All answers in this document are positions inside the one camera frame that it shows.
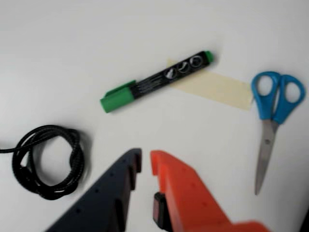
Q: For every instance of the green marker with black barrel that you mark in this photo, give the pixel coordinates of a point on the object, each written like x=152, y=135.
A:
x=149, y=82

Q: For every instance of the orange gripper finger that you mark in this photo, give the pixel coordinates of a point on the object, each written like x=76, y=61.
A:
x=190, y=200

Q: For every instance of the beige masking tape strip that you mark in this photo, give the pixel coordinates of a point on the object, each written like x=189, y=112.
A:
x=217, y=89

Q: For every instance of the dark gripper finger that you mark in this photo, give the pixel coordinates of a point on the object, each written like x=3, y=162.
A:
x=101, y=200

